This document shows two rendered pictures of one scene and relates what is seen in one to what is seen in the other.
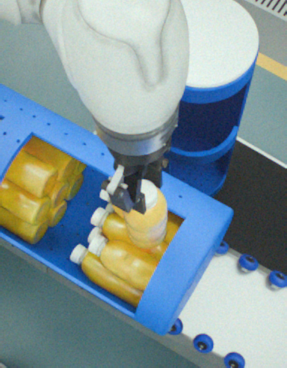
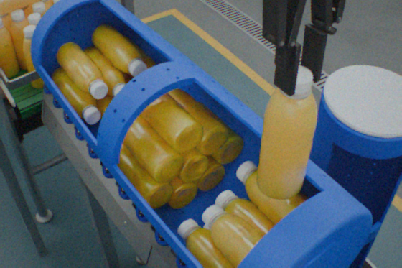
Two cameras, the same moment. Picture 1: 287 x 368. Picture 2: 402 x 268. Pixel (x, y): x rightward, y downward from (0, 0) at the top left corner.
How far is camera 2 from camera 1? 47 cm
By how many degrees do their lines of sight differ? 29
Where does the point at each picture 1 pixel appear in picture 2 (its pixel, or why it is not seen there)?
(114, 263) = (225, 232)
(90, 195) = not seen: hidden behind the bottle
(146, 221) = (289, 118)
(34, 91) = not seen: hidden behind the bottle
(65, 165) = (213, 131)
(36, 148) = (191, 108)
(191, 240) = (324, 210)
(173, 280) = (288, 244)
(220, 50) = (390, 111)
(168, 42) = not seen: outside the picture
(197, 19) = (375, 84)
